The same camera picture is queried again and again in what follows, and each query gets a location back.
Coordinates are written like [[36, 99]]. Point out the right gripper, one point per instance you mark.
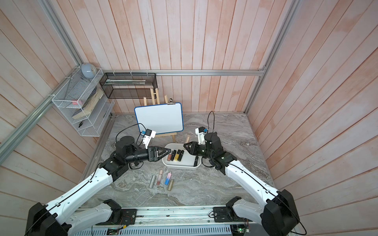
[[194, 150]]

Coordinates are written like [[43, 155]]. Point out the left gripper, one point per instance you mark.
[[153, 155]]

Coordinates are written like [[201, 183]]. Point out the beige lipstick tube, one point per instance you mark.
[[187, 139]]

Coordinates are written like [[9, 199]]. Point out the black lipstick gold band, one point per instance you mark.
[[181, 155]]

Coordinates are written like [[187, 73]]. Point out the black lipstick tube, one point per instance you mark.
[[173, 155]]

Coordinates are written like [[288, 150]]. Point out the white storage box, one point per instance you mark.
[[187, 162]]

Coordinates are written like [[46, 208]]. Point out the gold black square lipstick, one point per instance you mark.
[[177, 155]]

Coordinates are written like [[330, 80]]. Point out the pink frosted lipstick tube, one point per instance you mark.
[[159, 178]]

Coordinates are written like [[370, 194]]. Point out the silver lipstick tube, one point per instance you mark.
[[152, 182]]

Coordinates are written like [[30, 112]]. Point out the black lipstick silver band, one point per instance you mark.
[[196, 162]]

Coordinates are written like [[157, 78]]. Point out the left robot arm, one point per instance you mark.
[[59, 218]]

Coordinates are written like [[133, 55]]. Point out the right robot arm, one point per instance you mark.
[[274, 210]]

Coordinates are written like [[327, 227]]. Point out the pink blue lipstick tube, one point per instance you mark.
[[168, 178]]

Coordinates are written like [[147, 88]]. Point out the gold lipstick tube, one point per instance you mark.
[[170, 185]]

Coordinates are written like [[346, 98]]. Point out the blue framed whiteboard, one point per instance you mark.
[[161, 118]]

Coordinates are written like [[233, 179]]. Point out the metal binder clip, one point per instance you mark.
[[170, 101]]

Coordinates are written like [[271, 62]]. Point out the black mesh basket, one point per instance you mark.
[[128, 85]]

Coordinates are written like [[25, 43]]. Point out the pink item on shelf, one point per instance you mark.
[[77, 103]]

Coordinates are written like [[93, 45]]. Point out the grey round speaker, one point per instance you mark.
[[88, 70]]

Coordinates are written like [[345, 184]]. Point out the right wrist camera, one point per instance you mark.
[[201, 132]]

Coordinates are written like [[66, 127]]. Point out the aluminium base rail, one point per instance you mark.
[[168, 221]]

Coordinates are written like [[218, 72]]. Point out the white wire shelf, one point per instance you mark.
[[83, 102]]

